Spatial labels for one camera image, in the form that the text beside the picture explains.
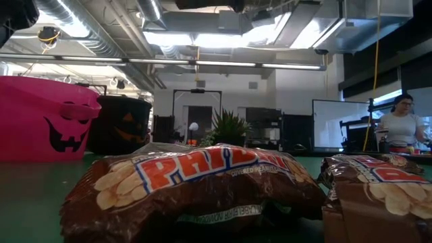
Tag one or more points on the clear candy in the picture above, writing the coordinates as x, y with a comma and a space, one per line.
165, 147

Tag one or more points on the brown PayDay bar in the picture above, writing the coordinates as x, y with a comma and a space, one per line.
189, 195
378, 202

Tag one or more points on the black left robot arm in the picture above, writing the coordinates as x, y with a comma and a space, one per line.
13, 17

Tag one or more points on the small potted green plant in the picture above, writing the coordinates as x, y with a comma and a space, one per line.
229, 130

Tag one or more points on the white round lamp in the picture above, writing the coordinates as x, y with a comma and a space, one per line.
193, 126

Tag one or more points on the black equipment rack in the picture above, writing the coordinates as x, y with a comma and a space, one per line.
265, 125

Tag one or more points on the black panel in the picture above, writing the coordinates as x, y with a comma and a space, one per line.
163, 129

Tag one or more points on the long ceiling light bar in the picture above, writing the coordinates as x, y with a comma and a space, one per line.
202, 62

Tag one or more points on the black cabinet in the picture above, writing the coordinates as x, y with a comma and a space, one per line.
297, 127

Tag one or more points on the bright ceiling light panel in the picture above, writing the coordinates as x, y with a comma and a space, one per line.
175, 38

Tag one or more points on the black pumpkin bucket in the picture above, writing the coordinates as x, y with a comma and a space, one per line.
121, 128

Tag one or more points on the grey ceiling box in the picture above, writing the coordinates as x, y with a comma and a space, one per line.
229, 20

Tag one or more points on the white board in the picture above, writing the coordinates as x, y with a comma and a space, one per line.
330, 118

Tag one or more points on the black equipment stand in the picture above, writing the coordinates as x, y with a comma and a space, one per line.
354, 135

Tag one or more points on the pink pumpkin bucket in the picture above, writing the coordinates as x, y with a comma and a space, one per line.
33, 118

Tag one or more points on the person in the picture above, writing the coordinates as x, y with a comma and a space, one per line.
401, 121

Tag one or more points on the green table mat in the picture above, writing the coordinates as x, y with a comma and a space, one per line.
33, 202

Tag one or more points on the black frame stand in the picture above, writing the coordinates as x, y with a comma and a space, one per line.
197, 90
91, 84

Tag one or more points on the wall vent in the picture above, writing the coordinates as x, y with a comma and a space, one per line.
200, 83
253, 85

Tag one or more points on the round silver air duct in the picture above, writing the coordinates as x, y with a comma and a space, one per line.
150, 10

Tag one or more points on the large rectangular metal duct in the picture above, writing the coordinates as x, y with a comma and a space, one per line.
354, 30

